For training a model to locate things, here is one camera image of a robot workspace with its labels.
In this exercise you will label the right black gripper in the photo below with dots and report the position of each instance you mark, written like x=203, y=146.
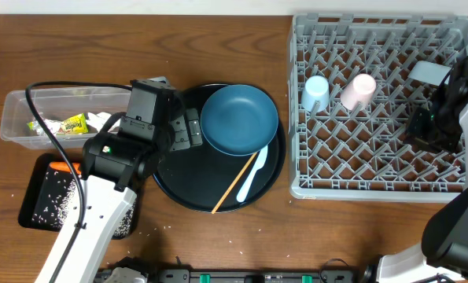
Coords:
x=416, y=134

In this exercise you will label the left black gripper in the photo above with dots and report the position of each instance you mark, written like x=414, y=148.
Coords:
x=189, y=137

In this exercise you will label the dark blue plate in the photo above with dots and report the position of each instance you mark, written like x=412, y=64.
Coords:
x=239, y=120

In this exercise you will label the wooden chopstick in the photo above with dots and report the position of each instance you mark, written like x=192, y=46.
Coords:
x=233, y=184

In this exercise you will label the white tissue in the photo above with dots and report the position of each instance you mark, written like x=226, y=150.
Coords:
x=96, y=121

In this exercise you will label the pink cup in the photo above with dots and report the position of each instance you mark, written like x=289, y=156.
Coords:
x=358, y=92

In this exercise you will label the light blue plastic spoon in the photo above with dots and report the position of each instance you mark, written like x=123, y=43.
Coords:
x=259, y=163

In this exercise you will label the yellow snack wrapper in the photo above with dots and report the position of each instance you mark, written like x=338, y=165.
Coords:
x=71, y=126

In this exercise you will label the orange carrot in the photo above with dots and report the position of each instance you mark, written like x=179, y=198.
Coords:
x=62, y=166

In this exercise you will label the light blue cup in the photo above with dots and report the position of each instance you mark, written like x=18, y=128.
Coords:
x=316, y=90

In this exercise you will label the light blue bowl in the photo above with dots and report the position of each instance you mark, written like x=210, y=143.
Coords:
x=431, y=73

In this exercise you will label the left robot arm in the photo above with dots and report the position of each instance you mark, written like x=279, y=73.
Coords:
x=125, y=151

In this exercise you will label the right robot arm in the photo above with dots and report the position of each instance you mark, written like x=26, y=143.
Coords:
x=442, y=253

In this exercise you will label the grey dishwasher rack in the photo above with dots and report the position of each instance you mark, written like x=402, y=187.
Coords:
x=340, y=154

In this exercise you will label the round black tray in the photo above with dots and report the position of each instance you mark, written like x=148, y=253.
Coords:
x=196, y=178

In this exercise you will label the clear plastic bin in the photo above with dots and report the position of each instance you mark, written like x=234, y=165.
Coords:
x=55, y=104

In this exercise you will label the black rectangular tray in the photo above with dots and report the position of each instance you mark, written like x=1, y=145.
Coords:
x=41, y=169

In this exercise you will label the pile of white rice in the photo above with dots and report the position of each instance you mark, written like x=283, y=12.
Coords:
x=51, y=208

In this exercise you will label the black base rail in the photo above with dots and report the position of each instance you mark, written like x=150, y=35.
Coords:
x=135, y=270

